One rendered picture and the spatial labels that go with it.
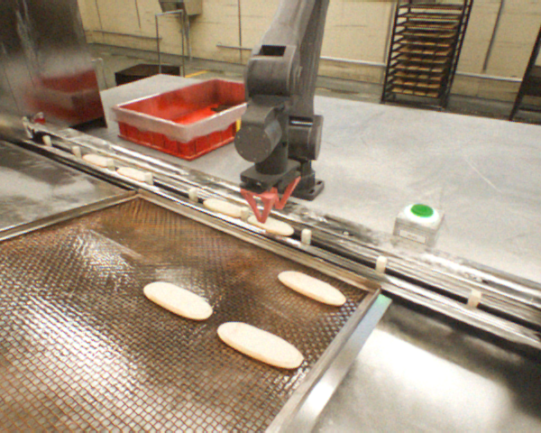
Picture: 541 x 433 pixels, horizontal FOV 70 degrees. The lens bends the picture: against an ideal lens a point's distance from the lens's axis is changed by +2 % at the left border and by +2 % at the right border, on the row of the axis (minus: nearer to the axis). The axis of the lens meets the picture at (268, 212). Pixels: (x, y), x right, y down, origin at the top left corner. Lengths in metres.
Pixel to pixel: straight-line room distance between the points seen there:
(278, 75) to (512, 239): 0.56
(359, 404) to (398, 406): 0.05
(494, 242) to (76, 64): 1.19
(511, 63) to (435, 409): 4.60
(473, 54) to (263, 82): 4.48
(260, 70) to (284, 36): 0.08
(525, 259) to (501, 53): 4.23
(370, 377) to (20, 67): 1.12
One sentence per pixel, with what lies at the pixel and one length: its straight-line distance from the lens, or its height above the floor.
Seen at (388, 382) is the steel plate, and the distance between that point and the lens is 0.56.
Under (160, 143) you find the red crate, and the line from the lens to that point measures 1.17.
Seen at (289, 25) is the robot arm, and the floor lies 1.19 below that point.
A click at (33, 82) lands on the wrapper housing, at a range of 1.29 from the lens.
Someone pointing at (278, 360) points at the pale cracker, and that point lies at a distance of 0.42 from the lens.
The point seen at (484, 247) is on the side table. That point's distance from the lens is 0.84.
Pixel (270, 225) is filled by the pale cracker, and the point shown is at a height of 0.86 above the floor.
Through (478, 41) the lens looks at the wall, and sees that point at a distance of 4.99.
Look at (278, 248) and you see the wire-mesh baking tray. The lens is 0.62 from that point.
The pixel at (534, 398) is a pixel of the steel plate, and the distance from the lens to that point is 0.62.
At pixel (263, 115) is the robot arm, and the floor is 1.10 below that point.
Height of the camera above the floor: 1.27
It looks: 32 degrees down
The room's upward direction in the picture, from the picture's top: straight up
